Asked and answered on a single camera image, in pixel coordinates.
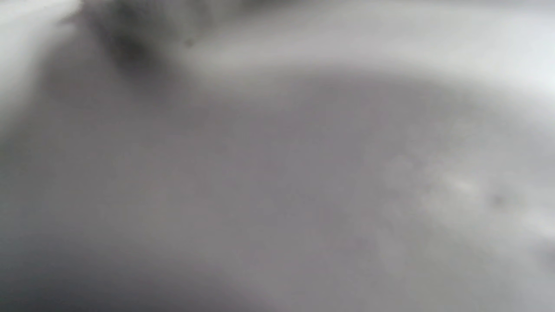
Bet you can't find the person's right hand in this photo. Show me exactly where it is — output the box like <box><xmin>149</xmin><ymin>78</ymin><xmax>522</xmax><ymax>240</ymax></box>
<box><xmin>82</xmin><ymin>0</ymin><xmax>183</xmax><ymax>75</ymax></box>

